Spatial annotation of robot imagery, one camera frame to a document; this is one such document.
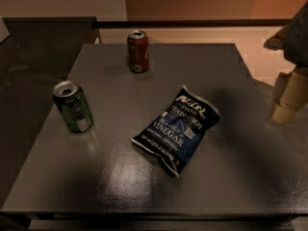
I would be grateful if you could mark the blue chip bag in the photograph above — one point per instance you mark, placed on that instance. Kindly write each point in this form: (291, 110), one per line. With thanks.
(175, 134)

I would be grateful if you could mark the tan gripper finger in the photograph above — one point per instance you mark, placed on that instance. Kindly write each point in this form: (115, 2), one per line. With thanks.
(277, 41)
(290, 94)

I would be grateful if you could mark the green soda can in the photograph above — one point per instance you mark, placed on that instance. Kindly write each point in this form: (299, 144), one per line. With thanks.
(73, 106)

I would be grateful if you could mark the red soda can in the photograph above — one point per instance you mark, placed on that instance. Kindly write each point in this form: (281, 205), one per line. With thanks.
(137, 42)

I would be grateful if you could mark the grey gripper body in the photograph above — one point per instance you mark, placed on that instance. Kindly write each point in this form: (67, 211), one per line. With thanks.
(298, 38)

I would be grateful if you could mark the white paper sheet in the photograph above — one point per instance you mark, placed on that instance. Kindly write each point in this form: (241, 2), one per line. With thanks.
(4, 32)

